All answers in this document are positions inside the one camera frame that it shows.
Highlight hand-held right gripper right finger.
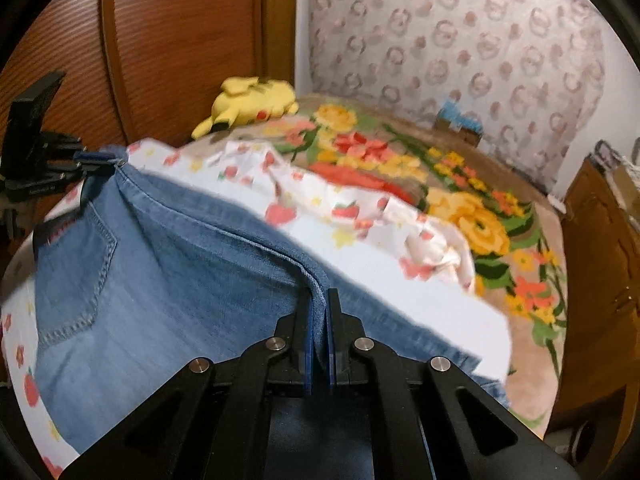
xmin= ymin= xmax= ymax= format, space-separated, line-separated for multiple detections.
xmin=324 ymin=287 xmax=583 ymax=480

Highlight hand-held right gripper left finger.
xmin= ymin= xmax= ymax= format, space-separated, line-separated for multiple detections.
xmin=62 ymin=287 xmax=317 ymax=480

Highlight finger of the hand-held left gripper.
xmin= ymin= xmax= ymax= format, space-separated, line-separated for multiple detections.
xmin=2 ymin=164 xmax=117 ymax=204
xmin=42 ymin=132 xmax=119 ymax=167

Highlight blue denim pants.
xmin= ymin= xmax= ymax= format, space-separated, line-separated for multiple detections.
xmin=32 ymin=145 xmax=511 ymax=456

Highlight wooden louvered wardrobe door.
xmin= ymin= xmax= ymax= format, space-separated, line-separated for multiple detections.
xmin=100 ymin=0 xmax=296 ymax=148
xmin=0 ymin=0 xmax=128 ymax=161

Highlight white strawberry print sheet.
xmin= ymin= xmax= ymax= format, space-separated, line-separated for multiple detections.
xmin=0 ymin=137 xmax=516 ymax=480

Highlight yellow plush toy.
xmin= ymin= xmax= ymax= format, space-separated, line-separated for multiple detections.
xmin=191 ymin=76 xmax=300 ymax=140

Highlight floral blanket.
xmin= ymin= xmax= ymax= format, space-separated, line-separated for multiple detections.
xmin=227 ymin=95 xmax=568 ymax=441

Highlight blue and brown toy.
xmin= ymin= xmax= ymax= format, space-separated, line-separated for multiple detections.
xmin=432 ymin=100 xmax=485 ymax=147

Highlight wooden cabinet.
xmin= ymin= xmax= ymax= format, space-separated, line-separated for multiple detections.
xmin=547 ymin=157 xmax=640 ymax=426

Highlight circle pattern curtain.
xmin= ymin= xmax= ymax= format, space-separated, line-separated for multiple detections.
xmin=297 ymin=0 xmax=608 ymax=191

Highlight beige storage box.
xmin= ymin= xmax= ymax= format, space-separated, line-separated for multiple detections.
xmin=595 ymin=140 xmax=640 ymax=186

